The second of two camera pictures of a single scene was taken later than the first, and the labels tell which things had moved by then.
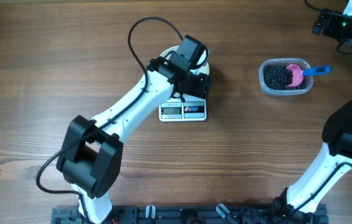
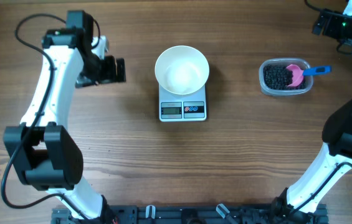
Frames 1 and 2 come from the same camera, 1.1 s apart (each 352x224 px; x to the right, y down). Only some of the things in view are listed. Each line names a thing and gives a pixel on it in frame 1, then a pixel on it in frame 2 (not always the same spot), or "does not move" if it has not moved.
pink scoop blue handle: x=298 y=73 does not move
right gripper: x=329 y=28 does not move
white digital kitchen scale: x=193 y=109 does not move
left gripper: x=200 y=90 → x=109 y=76
